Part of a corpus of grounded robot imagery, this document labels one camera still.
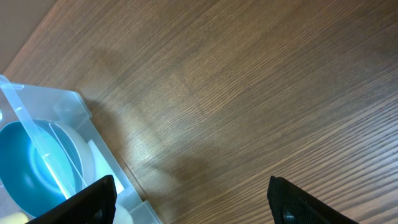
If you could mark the clear plastic storage container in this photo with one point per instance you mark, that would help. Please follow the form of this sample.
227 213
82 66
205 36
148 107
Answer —
50 151

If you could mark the yellow cup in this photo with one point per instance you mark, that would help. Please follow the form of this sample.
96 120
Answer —
15 218

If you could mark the dark blue bowl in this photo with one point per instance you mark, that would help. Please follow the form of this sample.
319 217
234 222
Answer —
24 173

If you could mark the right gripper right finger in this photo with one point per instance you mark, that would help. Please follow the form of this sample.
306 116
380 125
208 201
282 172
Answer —
290 204

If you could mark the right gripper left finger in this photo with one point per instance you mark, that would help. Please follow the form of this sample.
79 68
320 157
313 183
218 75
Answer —
94 204

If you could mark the cream plate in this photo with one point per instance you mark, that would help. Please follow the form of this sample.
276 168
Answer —
77 150

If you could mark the pale green cup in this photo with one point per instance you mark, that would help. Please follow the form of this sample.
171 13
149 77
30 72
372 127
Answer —
122 216

